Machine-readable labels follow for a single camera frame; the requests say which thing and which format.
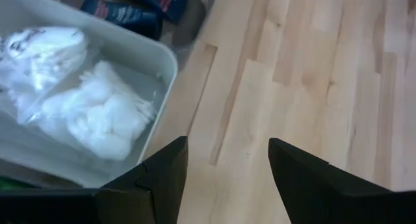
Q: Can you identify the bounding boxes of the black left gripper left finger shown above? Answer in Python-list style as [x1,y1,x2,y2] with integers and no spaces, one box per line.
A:
[93,135,189,224]

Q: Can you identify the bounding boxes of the clear bag of cotton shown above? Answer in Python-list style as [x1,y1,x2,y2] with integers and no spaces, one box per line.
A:
[27,60,157,162]
[0,25,88,121]

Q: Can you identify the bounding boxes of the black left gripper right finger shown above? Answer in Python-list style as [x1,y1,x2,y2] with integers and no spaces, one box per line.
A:
[268,138,394,224]

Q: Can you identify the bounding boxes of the dark blue tube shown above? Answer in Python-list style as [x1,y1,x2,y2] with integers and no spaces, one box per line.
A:
[120,0,189,25]
[80,0,163,40]

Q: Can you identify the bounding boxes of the translucent clear plastic bin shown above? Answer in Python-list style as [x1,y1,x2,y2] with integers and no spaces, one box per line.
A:
[0,0,179,189]

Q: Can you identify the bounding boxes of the dark brown plastic bin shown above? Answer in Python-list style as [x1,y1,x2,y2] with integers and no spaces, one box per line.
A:
[61,0,217,56]

